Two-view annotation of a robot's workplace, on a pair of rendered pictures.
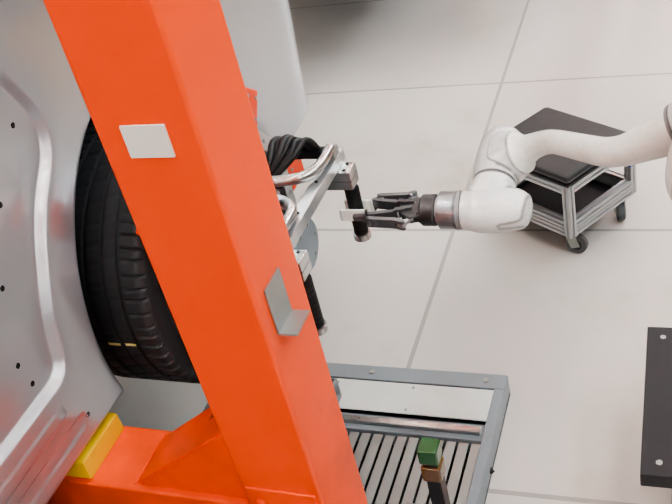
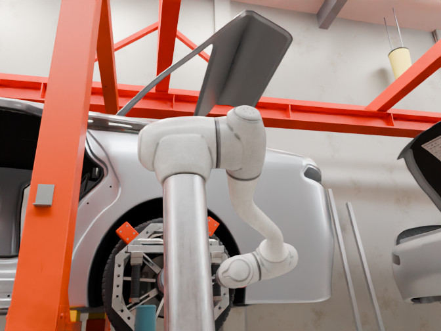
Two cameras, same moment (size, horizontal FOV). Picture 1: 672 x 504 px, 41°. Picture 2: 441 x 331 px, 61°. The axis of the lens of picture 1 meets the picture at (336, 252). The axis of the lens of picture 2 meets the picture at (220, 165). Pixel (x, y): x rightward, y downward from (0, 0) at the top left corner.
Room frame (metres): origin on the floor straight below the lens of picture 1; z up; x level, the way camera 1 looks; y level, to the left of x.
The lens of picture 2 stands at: (0.81, -1.40, 0.70)
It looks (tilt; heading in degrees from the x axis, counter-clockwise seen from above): 22 degrees up; 51
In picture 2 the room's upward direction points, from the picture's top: 2 degrees counter-clockwise
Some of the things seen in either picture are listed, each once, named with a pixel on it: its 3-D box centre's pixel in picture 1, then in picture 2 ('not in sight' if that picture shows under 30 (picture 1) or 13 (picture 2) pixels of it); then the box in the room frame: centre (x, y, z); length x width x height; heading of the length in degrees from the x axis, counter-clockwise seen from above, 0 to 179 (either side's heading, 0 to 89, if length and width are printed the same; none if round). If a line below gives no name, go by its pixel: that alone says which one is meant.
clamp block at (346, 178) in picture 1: (336, 175); (214, 258); (1.85, -0.05, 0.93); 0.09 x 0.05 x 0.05; 63
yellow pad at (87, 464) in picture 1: (77, 442); (63, 316); (1.43, 0.63, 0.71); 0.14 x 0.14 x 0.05; 63
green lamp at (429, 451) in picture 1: (429, 451); not in sight; (1.22, -0.08, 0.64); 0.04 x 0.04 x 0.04; 63
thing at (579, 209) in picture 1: (560, 179); not in sight; (2.73, -0.85, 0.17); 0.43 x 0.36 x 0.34; 30
